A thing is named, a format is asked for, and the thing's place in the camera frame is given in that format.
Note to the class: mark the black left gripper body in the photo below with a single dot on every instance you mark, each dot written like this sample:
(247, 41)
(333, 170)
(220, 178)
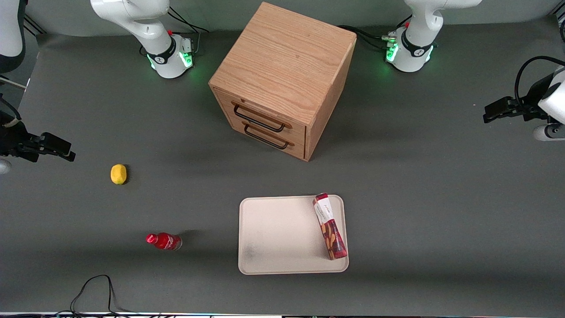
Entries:
(531, 109)

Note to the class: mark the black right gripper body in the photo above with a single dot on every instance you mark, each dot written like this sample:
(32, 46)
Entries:
(14, 140)

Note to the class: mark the red tartan cookie box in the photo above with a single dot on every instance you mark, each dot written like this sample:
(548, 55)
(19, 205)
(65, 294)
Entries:
(329, 225)

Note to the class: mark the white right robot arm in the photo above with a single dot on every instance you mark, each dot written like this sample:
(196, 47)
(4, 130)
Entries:
(132, 13)

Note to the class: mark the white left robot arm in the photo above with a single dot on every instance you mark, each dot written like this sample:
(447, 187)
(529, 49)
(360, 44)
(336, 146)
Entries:
(419, 17)

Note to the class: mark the cream rectangular tray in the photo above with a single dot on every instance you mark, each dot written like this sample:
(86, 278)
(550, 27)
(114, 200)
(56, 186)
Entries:
(282, 234)

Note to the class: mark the yellow lemon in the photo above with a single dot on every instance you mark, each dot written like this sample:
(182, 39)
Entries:
(118, 174)

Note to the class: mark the red soda bottle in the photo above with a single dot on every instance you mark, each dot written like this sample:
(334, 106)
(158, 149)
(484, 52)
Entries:
(165, 241)

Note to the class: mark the wooden drawer front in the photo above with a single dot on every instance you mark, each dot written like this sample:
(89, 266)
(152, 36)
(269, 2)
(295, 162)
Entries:
(300, 151)
(300, 133)

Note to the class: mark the wooden two-drawer cabinet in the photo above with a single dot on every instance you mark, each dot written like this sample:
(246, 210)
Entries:
(282, 57)

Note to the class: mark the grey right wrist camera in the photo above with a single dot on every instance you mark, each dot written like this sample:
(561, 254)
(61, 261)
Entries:
(3, 167)

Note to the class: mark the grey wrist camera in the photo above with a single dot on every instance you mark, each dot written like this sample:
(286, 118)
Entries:
(547, 131)
(3, 167)

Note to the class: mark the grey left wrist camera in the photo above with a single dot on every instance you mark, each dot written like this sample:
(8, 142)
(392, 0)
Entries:
(547, 131)

